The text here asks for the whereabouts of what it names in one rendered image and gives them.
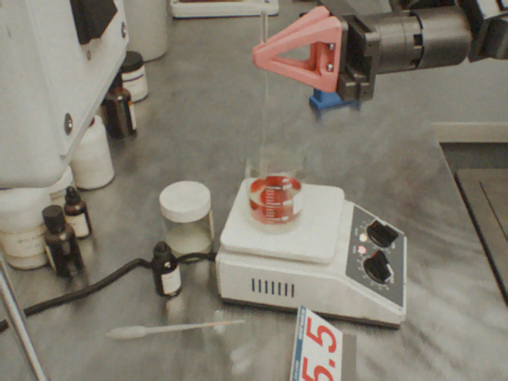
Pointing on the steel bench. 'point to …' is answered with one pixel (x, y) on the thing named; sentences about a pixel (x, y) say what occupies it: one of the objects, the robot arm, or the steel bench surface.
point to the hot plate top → (274, 245)
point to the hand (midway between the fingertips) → (262, 56)
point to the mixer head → (53, 82)
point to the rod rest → (320, 100)
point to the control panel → (395, 285)
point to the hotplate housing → (305, 283)
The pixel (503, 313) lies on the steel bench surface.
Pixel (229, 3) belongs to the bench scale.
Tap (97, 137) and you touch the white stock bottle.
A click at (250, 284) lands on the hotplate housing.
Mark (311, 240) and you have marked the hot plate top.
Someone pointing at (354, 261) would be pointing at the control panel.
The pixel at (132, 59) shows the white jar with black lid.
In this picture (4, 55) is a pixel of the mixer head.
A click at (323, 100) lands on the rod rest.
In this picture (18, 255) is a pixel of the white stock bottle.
